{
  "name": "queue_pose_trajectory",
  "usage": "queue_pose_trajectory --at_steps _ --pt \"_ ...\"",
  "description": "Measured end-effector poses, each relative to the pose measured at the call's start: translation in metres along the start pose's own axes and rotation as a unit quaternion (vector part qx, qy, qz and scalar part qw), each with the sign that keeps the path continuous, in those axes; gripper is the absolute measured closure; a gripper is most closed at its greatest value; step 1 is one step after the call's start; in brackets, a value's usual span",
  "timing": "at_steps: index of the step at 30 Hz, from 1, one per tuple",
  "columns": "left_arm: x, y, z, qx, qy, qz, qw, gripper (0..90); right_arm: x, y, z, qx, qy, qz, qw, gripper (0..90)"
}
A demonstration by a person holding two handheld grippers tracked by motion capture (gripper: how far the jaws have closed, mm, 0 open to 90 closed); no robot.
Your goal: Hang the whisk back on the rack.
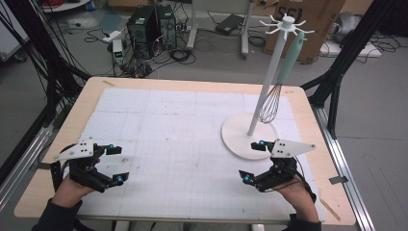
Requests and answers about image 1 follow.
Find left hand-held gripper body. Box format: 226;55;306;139
53;137;108;193

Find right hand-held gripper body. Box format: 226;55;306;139
255;138;317;193

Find white utensil stand with hooks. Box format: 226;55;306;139
220;13;317;162

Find whisk with mint green handle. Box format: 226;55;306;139
257;31;306;125

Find person's left hand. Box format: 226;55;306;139
51;174;98;208

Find person's right hand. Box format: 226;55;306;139
274;178;320;223

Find white grid mat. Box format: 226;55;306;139
65;88;327;223

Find grey tape piece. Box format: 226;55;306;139
328;175;349;186

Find wooden strip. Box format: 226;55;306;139
319;198;342;222

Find white device with green display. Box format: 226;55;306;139
112;38;125;65

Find white power strip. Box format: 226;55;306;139
101;30;123;44

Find white metal stand leg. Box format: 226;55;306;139
186;0;198;50
241;0;255;61

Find large black computer tower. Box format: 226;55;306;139
126;5;162;61

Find black flat case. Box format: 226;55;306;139
215;13;245;36

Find narrow black computer tower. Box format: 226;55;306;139
156;4;178;51

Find brown cardboard box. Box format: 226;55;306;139
263;0;347;64

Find white flat board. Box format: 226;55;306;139
319;40;383;59

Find grey rounded device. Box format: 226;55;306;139
329;12;363;44

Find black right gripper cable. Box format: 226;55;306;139
293;157;318;204

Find aluminium rail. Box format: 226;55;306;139
312;103;376;231
0;124;54;210

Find coiled black cable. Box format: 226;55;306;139
168;47;197;65

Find black metal frame with cables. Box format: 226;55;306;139
0;0;92;129

